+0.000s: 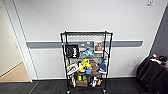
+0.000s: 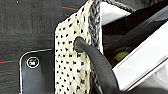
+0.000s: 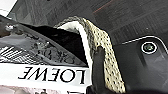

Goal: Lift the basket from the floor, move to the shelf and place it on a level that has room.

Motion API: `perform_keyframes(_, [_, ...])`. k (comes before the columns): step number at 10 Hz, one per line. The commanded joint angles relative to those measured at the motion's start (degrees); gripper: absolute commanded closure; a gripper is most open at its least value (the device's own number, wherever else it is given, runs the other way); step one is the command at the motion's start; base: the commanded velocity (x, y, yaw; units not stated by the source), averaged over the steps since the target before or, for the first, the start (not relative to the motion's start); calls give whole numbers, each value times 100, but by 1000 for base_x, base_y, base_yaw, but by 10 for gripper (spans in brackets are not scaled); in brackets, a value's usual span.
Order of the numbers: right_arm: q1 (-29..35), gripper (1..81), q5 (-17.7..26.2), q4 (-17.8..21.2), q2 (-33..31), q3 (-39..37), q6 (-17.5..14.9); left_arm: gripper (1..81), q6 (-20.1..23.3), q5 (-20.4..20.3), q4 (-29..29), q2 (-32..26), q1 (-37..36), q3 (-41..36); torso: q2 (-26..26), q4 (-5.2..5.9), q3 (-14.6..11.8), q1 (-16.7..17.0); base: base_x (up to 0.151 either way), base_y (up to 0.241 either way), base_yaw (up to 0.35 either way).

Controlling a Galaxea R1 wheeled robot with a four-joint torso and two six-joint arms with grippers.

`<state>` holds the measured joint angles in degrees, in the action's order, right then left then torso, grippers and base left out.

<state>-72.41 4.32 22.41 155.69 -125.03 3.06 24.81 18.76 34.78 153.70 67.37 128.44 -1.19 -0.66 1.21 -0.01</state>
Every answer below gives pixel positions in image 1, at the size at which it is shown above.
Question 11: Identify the yellow plush toy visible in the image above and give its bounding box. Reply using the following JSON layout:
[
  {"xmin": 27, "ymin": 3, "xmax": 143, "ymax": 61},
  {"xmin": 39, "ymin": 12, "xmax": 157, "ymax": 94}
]
[{"xmin": 78, "ymin": 58, "xmax": 93, "ymax": 73}]

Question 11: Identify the black white red packet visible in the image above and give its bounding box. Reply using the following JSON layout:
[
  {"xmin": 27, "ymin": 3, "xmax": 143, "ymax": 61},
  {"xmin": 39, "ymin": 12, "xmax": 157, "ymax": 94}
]
[{"xmin": 67, "ymin": 75, "xmax": 77, "ymax": 89}]

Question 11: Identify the small light blue box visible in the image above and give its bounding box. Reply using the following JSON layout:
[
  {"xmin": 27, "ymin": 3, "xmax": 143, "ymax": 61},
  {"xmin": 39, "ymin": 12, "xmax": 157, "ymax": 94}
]
[{"xmin": 85, "ymin": 68, "xmax": 92, "ymax": 75}]

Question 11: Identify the long grey wall band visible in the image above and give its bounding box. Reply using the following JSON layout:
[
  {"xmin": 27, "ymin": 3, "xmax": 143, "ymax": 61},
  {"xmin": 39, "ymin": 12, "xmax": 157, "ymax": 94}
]
[{"xmin": 26, "ymin": 39, "xmax": 145, "ymax": 50}]

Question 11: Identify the black white yellow packet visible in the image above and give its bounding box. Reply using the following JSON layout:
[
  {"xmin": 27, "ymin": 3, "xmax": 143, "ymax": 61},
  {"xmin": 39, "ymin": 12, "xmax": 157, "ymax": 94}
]
[{"xmin": 88, "ymin": 76, "xmax": 102, "ymax": 88}]

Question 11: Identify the white and red snack bag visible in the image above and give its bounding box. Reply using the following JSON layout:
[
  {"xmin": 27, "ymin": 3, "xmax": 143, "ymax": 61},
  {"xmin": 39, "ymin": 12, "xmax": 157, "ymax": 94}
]
[{"xmin": 65, "ymin": 62, "xmax": 80, "ymax": 76}]

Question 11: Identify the white door frame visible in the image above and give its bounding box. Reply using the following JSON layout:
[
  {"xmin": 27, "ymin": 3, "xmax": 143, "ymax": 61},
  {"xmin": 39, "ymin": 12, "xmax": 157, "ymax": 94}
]
[{"xmin": 0, "ymin": 0, "xmax": 38, "ymax": 84}]

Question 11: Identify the black wire shelf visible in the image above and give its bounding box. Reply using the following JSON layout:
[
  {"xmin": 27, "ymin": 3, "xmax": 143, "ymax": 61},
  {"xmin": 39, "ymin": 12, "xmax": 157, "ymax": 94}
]
[{"xmin": 59, "ymin": 30, "xmax": 115, "ymax": 94}]

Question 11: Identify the small yellow packet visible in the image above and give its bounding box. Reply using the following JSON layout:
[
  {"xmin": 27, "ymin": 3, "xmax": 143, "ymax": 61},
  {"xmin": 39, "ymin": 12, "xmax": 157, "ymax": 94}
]
[{"xmin": 77, "ymin": 75, "xmax": 83, "ymax": 82}]

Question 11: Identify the black bag with white print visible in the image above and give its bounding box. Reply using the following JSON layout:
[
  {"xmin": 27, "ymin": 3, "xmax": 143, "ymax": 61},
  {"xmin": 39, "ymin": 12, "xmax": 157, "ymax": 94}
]
[{"xmin": 64, "ymin": 43, "xmax": 81, "ymax": 60}]

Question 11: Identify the black chair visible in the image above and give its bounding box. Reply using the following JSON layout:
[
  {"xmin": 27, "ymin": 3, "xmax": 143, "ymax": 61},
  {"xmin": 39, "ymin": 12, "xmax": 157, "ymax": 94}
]
[{"xmin": 135, "ymin": 54, "xmax": 168, "ymax": 94}]

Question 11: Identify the wide tan cardboard box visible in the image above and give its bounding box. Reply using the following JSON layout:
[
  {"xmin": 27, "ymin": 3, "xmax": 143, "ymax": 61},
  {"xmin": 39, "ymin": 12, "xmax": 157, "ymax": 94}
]
[{"xmin": 75, "ymin": 79, "xmax": 89, "ymax": 88}]

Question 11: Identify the small white wall device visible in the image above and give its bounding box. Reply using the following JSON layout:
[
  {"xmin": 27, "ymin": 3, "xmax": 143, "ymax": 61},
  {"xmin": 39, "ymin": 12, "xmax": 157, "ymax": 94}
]
[{"xmin": 146, "ymin": 0, "xmax": 155, "ymax": 7}]

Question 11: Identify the dark blue shark toy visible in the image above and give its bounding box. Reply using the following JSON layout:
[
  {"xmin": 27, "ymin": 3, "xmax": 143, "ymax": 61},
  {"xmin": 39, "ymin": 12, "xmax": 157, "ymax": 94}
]
[{"xmin": 98, "ymin": 57, "xmax": 109, "ymax": 73}]

